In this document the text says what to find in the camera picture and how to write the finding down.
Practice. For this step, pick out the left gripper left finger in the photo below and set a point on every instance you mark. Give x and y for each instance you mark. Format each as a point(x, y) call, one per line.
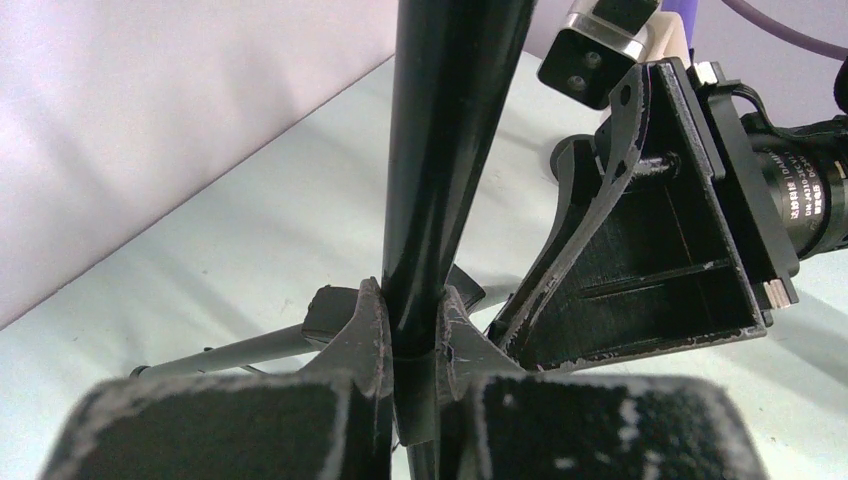
point(332, 419)

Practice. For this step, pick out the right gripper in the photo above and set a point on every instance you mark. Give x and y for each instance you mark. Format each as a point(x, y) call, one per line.
point(671, 241)

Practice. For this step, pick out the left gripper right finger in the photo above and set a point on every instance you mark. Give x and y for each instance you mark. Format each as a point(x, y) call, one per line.
point(499, 421)

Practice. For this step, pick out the black music stand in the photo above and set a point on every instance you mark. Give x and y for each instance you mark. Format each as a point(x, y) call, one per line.
point(454, 64)

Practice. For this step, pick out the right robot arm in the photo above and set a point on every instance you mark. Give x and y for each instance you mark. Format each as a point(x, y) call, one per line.
point(805, 167)

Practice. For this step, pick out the black right microphone stand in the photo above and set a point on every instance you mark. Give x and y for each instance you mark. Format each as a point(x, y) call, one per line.
point(579, 149)

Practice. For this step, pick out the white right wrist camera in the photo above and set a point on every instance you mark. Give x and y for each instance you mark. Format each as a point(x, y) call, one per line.
point(601, 40)

